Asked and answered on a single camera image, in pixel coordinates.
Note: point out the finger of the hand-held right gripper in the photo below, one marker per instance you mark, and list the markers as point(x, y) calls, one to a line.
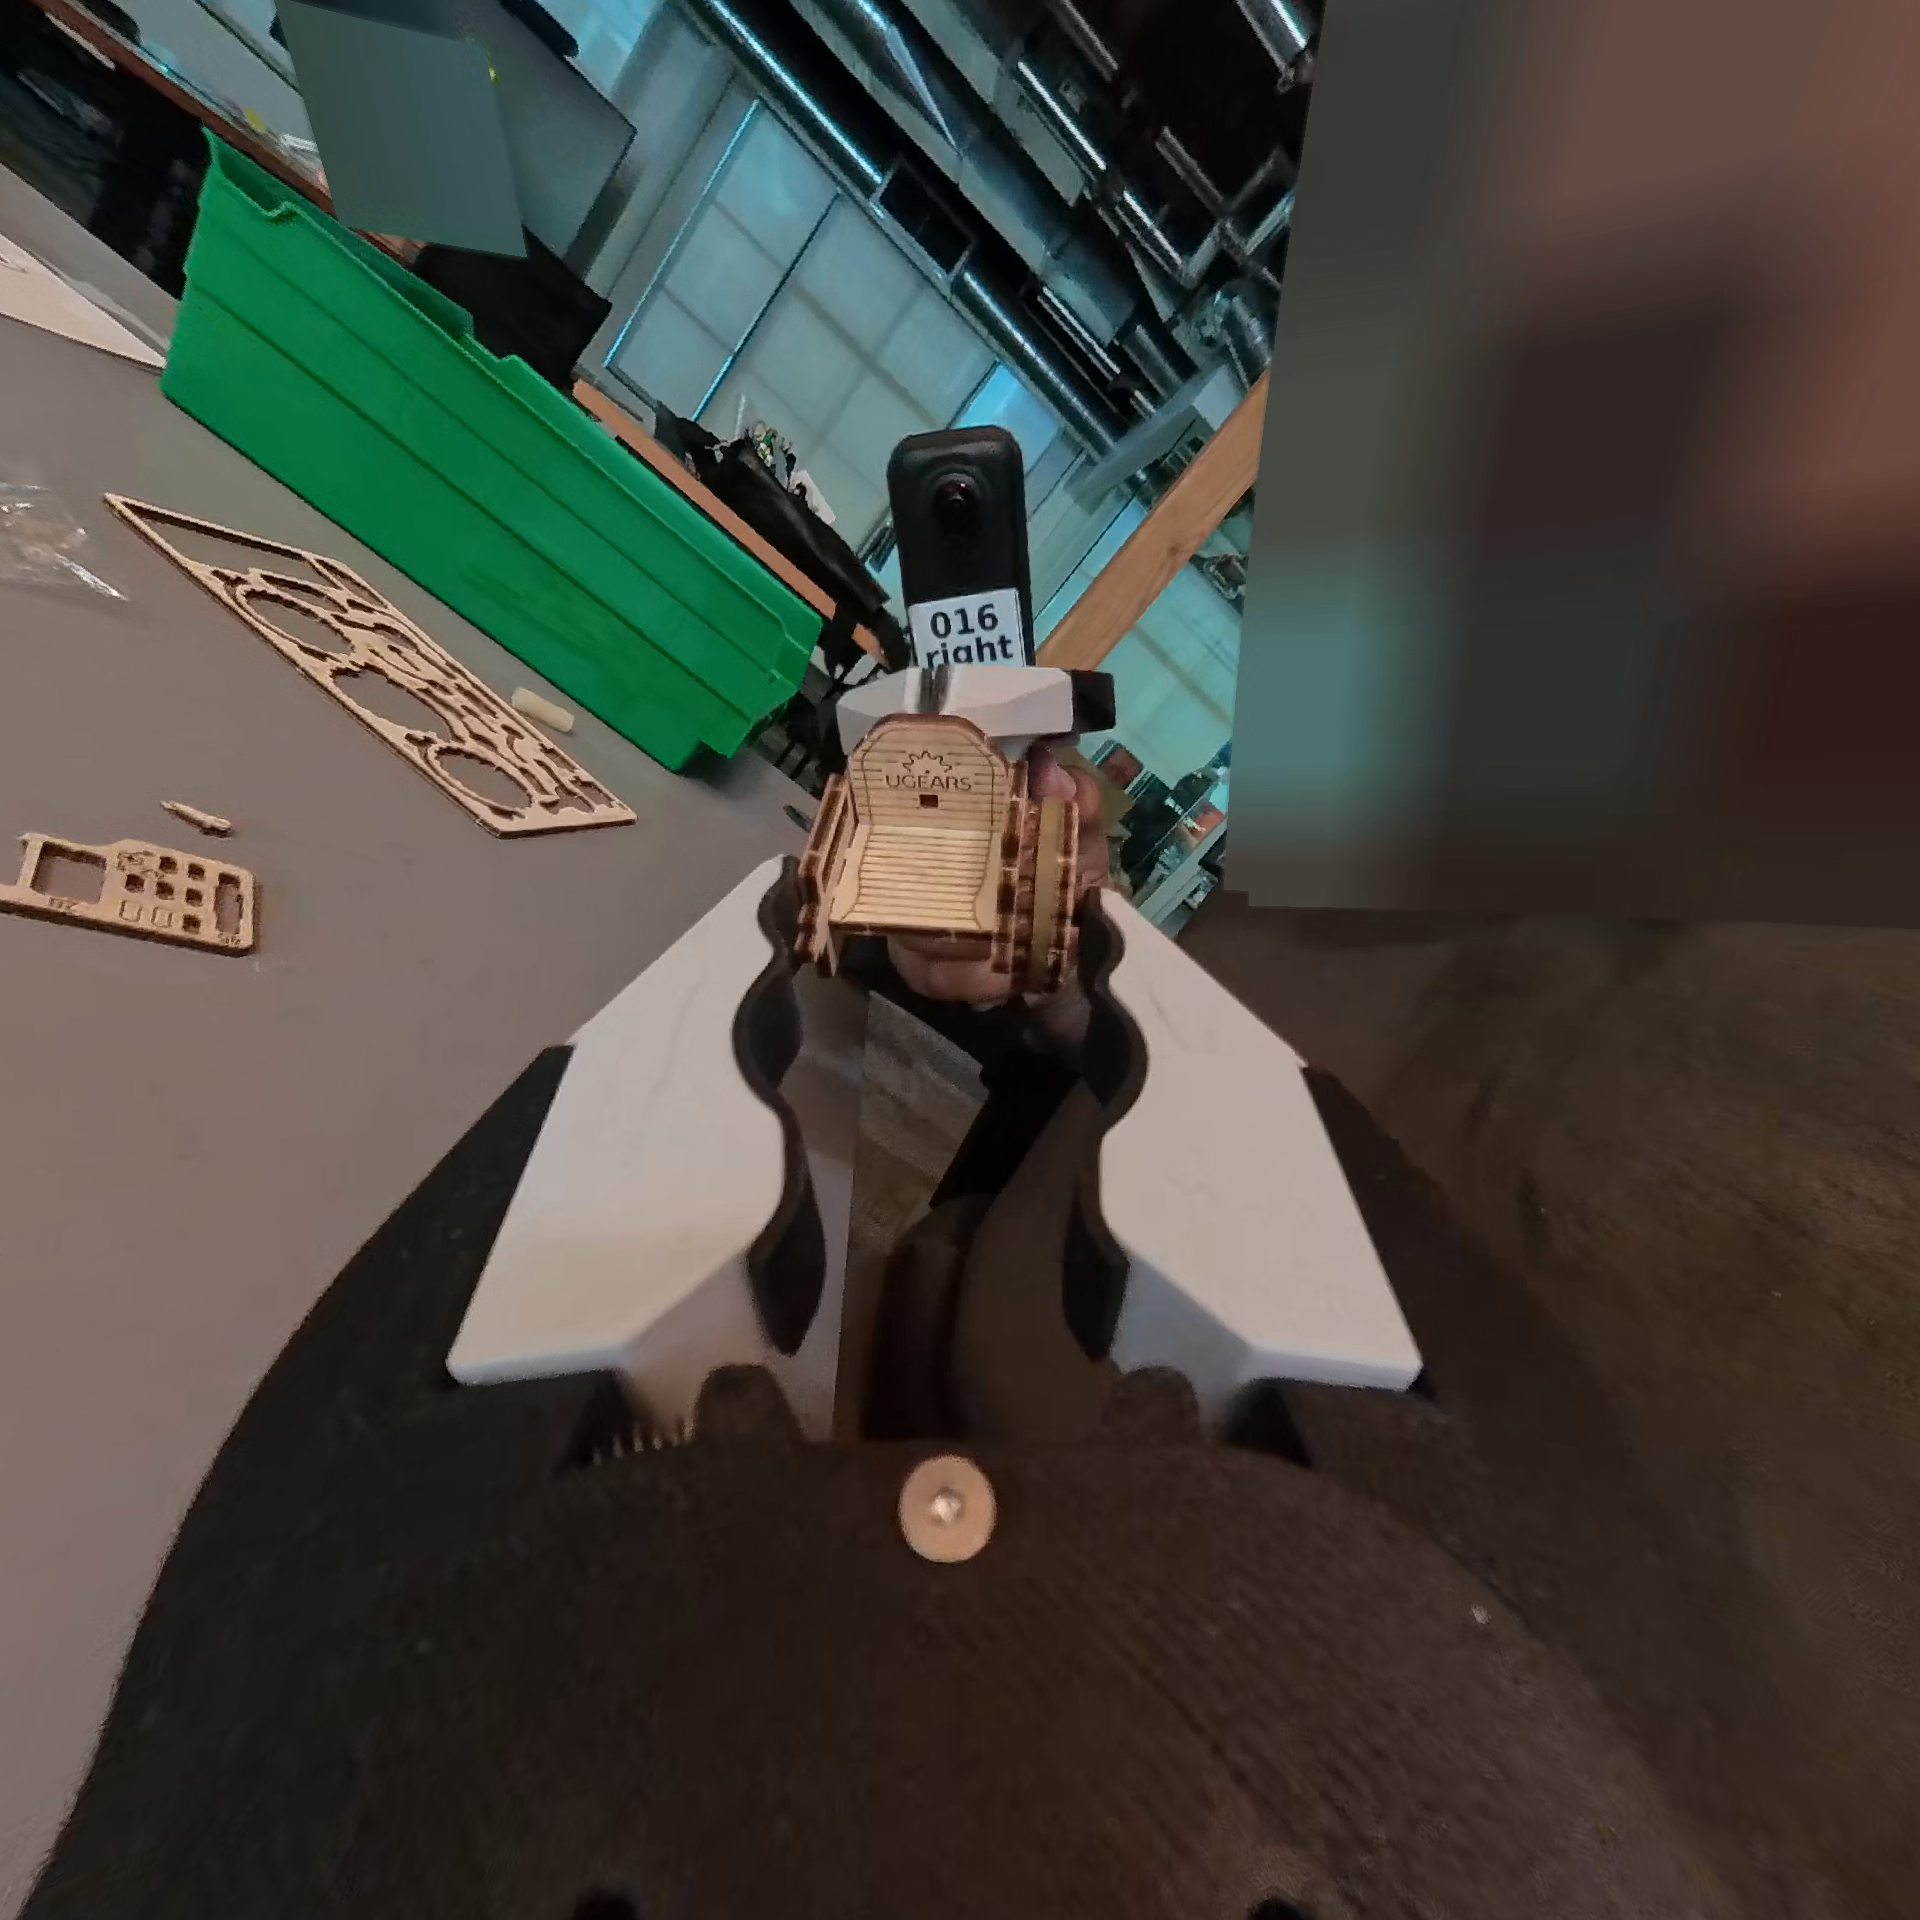
point(884, 703)
point(1013, 705)

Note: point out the black bag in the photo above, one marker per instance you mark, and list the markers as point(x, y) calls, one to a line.
point(763, 494)

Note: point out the person's right hand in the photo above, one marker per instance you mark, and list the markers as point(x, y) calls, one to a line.
point(1060, 780)

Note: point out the dark monitor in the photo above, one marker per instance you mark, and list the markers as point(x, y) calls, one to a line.
point(586, 165)

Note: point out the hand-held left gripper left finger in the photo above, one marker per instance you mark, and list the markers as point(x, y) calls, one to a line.
point(629, 1141)

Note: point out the grey desk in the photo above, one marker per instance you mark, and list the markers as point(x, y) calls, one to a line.
point(300, 1125)

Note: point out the wooden cutout sheet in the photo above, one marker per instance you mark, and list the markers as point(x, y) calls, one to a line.
point(495, 780)

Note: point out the person's brown clothing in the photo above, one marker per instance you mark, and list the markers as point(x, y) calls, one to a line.
point(1650, 1201)

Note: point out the slotted wooden panel piece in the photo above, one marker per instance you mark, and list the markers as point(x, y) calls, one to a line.
point(89, 918)

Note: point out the clear plastic bag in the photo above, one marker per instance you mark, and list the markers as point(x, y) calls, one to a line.
point(37, 534)

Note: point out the small white stick piece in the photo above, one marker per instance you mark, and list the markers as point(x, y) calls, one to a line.
point(541, 710)

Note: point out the small wooden hook piece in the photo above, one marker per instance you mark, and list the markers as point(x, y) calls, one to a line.
point(196, 820)

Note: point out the wooden model assembly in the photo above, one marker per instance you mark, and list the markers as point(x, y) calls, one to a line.
point(915, 870)

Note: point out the wooden beam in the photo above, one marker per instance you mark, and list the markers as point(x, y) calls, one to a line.
point(1171, 511)

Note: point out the green plastic bin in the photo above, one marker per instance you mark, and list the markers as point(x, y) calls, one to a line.
point(450, 436)

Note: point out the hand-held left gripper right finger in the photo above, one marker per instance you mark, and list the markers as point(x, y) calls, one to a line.
point(1244, 1172)

